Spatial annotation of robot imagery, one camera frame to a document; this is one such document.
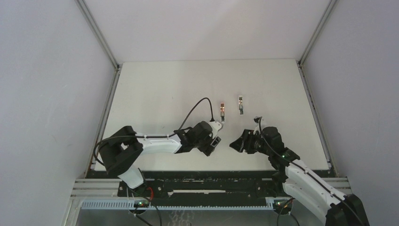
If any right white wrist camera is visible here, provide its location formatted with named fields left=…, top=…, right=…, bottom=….
left=254, top=116, right=263, bottom=129

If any black camera cable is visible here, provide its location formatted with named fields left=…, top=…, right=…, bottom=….
left=253, top=116, right=365, bottom=226
left=93, top=97, right=216, bottom=168

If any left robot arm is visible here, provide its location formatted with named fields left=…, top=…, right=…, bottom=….
left=94, top=121, right=223, bottom=196

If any aluminium frame post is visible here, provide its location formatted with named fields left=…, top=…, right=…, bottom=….
left=74, top=0, right=121, bottom=175
left=297, top=0, right=339, bottom=170

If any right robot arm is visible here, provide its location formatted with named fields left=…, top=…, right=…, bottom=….
left=229, top=127, right=370, bottom=226

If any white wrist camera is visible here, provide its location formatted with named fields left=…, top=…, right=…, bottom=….
left=254, top=116, right=263, bottom=129
left=208, top=120, right=223, bottom=138

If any left aluminium frame post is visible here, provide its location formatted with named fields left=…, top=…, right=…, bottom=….
left=74, top=0, right=121, bottom=175

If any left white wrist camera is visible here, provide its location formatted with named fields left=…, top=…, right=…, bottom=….
left=208, top=120, right=223, bottom=138

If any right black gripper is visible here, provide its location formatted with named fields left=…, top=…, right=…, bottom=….
left=230, top=129, right=271, bottom=156

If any white mini stapler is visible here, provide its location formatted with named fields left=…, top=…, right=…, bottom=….
left=238, top=96, right=244, bottom=115

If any right black camera cable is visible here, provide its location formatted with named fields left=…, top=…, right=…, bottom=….
left=253, top=116, right=365, bottom=226

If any white slotted cable duct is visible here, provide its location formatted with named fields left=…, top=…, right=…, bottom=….
left=80, top=199, right=281, bottom=211

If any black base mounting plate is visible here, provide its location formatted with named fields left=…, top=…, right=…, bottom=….
left=117, top=170, right=290, bottom=207

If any left black camera cable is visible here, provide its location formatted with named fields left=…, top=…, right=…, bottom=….
left=93, top=97, right=216, bottom=168

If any right aluminium frame post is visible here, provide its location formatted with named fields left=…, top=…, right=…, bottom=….
left=297, top=0, right=339, bottom=170

